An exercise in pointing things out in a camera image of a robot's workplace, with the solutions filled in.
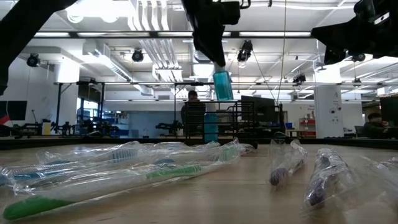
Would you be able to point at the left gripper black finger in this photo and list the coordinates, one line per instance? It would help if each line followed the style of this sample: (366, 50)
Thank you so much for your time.
(214, 49)

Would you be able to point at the red storage shelf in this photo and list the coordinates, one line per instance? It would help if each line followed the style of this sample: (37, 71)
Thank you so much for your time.
(308, 127)

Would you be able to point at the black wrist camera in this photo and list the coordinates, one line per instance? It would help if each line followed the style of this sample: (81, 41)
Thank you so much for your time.
(231, 14)
(381, 18)

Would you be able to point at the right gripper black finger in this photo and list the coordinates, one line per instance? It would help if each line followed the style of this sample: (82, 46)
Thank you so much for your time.
(335, 29)
(339, 41)

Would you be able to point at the black overhead frame beam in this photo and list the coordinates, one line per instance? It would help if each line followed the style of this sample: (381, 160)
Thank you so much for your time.
(234, 34)

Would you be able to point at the black ceiling spotlight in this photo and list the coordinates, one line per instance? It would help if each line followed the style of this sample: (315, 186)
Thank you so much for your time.
(33, 60)
(299, 78)
(137, 55)
(358, 57)
(245, 50)

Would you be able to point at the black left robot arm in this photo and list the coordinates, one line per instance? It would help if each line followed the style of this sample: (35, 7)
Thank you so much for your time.
(25, 25)

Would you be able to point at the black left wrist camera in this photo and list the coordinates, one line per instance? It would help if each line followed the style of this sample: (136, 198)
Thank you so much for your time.
(231, 14)

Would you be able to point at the black monitor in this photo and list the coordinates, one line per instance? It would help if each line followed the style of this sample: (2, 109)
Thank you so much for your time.
(264, 109)
(390, 110)

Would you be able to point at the teal mouthwash bottle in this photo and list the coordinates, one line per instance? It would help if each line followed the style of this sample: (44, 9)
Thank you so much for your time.
(211, 127)
(223, 85)

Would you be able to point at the black wall screen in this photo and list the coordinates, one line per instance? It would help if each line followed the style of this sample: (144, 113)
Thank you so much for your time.
(14, 110)

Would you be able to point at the purple toothbrush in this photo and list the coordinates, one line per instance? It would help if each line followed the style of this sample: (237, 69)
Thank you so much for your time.
(280, 175)
(320, 189)

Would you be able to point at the person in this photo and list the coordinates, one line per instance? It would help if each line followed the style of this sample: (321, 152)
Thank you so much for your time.
(374, 126)
(192, 96)

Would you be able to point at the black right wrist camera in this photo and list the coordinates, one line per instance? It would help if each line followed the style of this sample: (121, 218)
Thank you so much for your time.
(381, 18)

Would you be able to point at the black background rig frame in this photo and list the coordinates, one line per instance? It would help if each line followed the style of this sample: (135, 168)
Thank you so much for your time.
(140, 83)

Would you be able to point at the black aluminium rig frame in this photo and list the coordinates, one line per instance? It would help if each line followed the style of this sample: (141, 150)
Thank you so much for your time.
(93, 142)

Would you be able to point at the white square pillar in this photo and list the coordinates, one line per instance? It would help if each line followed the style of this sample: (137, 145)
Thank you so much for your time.
(328, 124)

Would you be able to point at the yellow wipes canister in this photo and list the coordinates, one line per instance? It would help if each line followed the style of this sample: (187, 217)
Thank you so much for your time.
(46, 128)

